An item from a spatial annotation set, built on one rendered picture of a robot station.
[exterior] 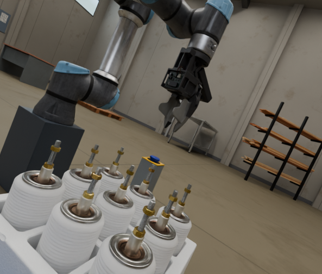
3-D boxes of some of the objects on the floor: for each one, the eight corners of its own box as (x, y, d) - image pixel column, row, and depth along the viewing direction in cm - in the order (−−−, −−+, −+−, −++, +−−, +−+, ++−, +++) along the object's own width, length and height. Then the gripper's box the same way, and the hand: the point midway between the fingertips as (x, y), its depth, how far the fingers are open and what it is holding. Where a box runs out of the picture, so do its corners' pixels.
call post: (108, 231, 78) (141, 157, 76) (119, 225, 84) (149, 157, 82) (122, 242, 75) (157, 166, 73) (132, 236, 82) (164, 165, 80)
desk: (18, 81, 463) (29, 53, 459) (-7, 67, 518) (2, 42, 514) (46, 91, 523) (56, 66, 519) (21, 78, 578) (30, 55, 574)
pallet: (93, 112, 511) (95, 107, 510) (72, 101, 549) (74, 97, 548) (123, 122, 624) (125, 118, 623) (103, 112, 662) (105, 109, 661)
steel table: (207, 156, 744) (219, 129, 737) (190, 153, 553) (207, 116, 546) (188, 147, 779) (200, 120, 772) (165, 141, 587) (181, 106, 580)
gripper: (172, 45, 56) (141, 117, 57) (203, 46, 48) (166, 129, 50) (190, 61, 62) (162, 126, 63) (220, 64, 54) (187, 138, 56)
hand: (172, 126), depth 58 cm, fingers open, 3 cm apart
